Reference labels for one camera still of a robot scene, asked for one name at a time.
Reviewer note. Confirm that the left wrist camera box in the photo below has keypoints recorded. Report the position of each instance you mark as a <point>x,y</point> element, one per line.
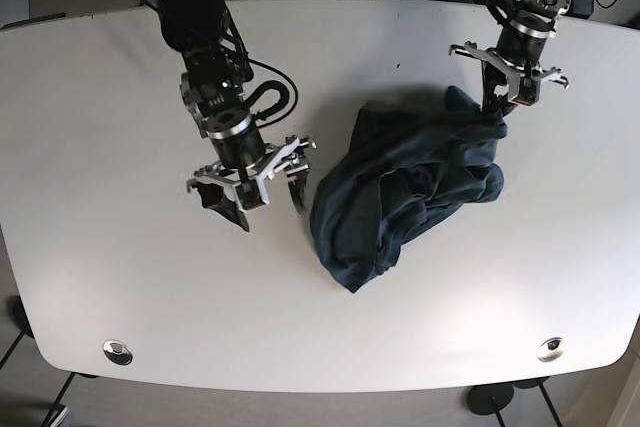
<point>528,91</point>

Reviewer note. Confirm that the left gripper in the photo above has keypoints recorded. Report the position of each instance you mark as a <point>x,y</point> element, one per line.
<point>500,77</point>

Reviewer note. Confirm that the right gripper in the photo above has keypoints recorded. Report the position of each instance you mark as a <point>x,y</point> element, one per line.
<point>247,156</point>

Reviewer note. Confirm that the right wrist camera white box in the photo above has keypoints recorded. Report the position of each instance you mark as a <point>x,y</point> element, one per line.
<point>251,195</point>

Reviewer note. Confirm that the black round stand base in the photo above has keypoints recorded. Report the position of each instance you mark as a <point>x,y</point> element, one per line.
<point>489,399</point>

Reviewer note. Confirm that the silver table grommet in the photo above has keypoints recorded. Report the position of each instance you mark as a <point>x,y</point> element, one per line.
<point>551,349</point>
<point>117,352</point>

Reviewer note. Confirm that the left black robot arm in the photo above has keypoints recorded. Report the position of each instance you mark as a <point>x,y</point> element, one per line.
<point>527,25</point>

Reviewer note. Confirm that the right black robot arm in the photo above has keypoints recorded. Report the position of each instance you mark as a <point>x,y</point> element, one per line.
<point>218,66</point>

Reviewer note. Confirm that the right silver table grommet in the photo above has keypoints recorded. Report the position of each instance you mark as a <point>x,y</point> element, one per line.
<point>551,349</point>

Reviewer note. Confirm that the dark blue T-shirt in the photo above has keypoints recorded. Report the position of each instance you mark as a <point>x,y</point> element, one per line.
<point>408,168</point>

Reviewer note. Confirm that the left silver table grommet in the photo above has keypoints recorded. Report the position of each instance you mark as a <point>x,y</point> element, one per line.
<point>117,352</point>

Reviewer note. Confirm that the black table leg left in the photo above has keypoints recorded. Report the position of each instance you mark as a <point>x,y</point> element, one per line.
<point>18,316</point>

